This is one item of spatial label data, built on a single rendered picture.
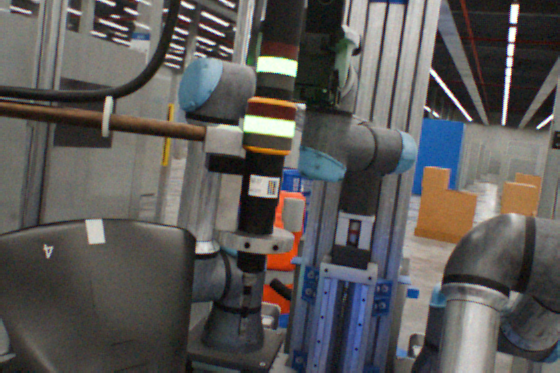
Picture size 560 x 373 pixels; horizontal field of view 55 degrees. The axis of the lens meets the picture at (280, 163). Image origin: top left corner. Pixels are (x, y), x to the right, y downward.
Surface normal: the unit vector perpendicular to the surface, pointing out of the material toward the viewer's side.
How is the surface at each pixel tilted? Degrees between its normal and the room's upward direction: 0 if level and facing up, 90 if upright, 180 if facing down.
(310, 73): 90
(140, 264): 39
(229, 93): 94
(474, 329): 61
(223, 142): 90
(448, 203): 90
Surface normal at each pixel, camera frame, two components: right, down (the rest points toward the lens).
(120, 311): 0.25, -0.67
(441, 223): -0.35, 0.01
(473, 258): -0.50, -0.49
